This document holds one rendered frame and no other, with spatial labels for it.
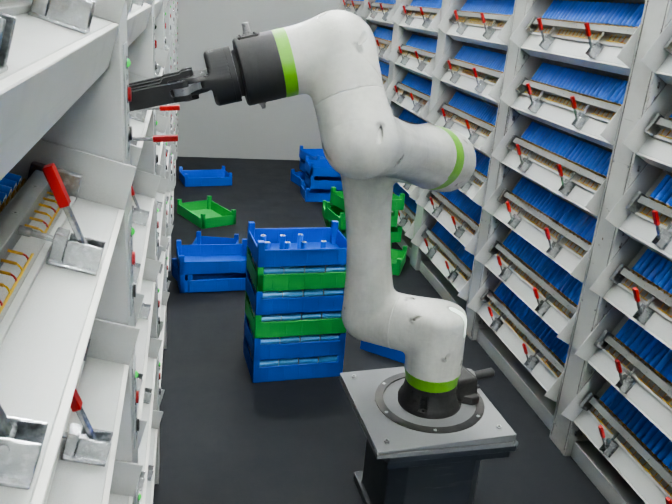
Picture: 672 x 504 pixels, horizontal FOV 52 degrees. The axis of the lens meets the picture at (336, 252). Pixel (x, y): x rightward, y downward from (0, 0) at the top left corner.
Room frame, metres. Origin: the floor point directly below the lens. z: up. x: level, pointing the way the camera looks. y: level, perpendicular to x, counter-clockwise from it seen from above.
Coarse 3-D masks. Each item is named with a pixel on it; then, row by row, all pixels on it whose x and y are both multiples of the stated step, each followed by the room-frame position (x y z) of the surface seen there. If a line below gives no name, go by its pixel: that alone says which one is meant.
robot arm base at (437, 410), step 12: (468, 372) 1.43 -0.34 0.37; (480, 372) 1.47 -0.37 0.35; (492, 372) 1.48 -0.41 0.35; (408, 384) 1.37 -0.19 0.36; (468, 384) 1.40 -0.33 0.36; (408, 396) 1.36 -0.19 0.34; (420, 396) 1.34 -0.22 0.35; (432, 396) 1.34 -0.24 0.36; (444, 396) 1.34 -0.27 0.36; (456, 396) 1.37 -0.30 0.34; (468, 396) 1.39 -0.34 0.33; (408, 408) 1.35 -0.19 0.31; (420, 408) 1.34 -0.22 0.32; (432, 408) 1.33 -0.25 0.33; (444, 408) 1.33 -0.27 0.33; (456, 408) 1.35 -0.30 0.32
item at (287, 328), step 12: (252, 312) 1.98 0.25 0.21; (252, 324) 1.95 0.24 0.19; (264, 324) 1.92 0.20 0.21; (276, 324) 1.93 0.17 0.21; (288, 324) 1.94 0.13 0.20; (300, 324) 1.95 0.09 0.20; (312, 324) 1.96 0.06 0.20; (324, 324) 1.97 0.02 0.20; (336, 324) 1.99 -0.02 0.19; (264, 336) 1.92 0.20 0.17; (276, 336) 1.93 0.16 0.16
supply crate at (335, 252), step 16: (336, 224) 2.17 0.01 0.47; (256, 240) 2.10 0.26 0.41; (272, 240) 2.12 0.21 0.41; (288, 240) 2.13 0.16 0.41; (304, 240) 2.15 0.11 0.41; (320, 240) 2.17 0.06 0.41; (336, 240) 2.16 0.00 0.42; (256, 256) 1.93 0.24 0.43; (272, 256) 1.92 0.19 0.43; (288, 256) 1.93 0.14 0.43; (304, 256) 1.95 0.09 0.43; (320, 256) 1.96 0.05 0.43; (336, 256) 1.98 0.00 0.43
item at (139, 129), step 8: (128, 72) 1.38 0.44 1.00; (128, 80) 1.38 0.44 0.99; (136, 80) 1.39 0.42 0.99; (136, 120) 1.20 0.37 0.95; (136, 128) 1.14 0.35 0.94; (144, 128) 1.16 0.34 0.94; (136, 136) 1.08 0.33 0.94; (144, 136) 1.10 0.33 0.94; (136, 152) 0.81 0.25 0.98; (136, 160) 0.81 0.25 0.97
